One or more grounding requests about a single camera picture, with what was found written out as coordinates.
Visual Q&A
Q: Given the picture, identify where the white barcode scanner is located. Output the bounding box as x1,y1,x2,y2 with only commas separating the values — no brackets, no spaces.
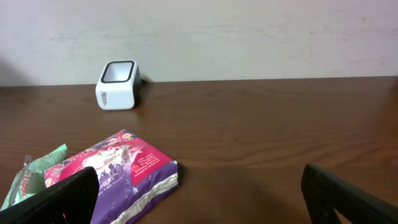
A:
95,60,141,110

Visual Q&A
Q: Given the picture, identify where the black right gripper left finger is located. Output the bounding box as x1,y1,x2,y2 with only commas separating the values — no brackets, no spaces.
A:
1,167,99,224

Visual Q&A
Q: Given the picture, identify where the green wipes packet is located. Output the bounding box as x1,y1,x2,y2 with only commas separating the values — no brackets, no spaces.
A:
1,144,67,210

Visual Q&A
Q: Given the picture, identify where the purple red pad packet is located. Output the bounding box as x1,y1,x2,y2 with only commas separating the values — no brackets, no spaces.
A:
44,129,178,224

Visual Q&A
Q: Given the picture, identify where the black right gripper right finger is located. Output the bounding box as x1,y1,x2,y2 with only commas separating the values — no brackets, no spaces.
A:
301,164,397,224

